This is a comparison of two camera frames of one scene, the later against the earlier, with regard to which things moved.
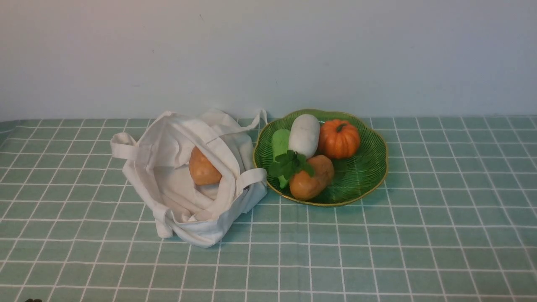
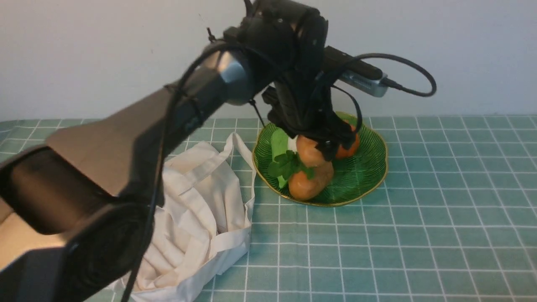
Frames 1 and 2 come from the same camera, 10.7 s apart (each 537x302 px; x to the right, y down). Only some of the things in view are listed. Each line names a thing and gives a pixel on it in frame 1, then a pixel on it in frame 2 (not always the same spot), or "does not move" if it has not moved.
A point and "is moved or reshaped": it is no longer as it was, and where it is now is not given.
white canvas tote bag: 156,164 is moved or reshaped
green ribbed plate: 354,177 does not move
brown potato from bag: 202,171 → 313,158
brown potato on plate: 304,186 does not move
